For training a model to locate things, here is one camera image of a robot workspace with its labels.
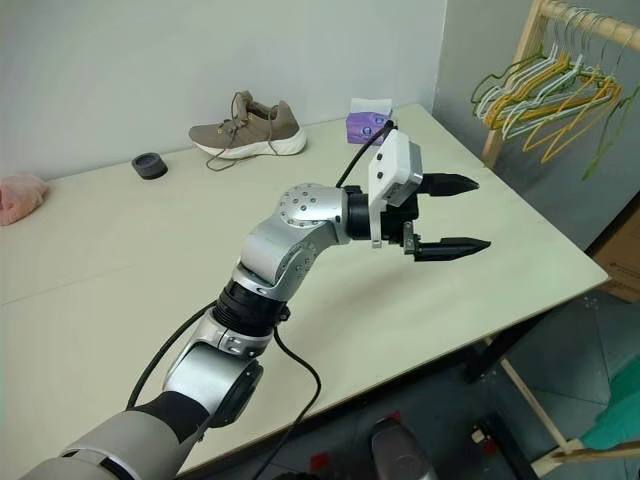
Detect bunch of coloured hangers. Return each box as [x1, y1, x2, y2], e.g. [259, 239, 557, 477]
[501, 9, 619, 142]

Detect white wire hanger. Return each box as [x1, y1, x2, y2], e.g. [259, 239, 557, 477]
[475, 19, 569, 121]

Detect yellow wire hanger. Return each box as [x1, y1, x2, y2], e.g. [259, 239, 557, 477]
[484, 47, 624, 132]
[522, 64, 625, 162]

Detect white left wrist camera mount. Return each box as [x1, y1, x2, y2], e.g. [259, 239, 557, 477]
[367, 129, 426, 250]

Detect dark rounded grey shape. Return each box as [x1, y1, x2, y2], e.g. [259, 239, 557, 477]
[369, 417, 434, 480]

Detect light wooden floor bar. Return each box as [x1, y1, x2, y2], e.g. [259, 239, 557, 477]
[482, 337, 640, 462]

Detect black table frame brace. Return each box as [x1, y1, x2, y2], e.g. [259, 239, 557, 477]
[464, 312, 552, 384]

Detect taupe sneaker white sole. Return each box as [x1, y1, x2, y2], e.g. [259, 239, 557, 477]
[188, 89, 308, 174]

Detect green shorts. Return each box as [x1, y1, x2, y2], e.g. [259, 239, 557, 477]
[582, 364, 640, 451]

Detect brown cardboard box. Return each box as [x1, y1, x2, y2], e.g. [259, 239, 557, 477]
[592, 203, 640, 304]

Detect pink fluffy cloth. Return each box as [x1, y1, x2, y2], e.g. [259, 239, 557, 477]
[0, 173, 50, 227]

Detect black round container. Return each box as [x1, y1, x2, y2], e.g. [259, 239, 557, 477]
[131, 152, 170, 181]

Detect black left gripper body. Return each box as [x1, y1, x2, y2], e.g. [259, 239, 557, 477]
[379, 192, 422, 259]

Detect bright green wire hanger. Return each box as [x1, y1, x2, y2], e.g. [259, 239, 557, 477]
[581, 84, 640, 182]

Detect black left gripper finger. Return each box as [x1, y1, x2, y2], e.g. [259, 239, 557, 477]
[412, 237, 492, 264]
[418, 172, 480, 199]

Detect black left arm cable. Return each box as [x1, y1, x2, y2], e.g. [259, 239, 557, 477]
[126, 117, 399, 480]

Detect wooden clothes rack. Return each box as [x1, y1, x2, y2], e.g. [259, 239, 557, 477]
[480, 0, 640, 170]

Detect purple tissue pack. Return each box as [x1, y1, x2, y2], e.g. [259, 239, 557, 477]
[345, 97, 394, 147]

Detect olive green wire hanger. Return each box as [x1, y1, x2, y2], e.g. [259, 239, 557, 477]
[470, 49, 549, 107]

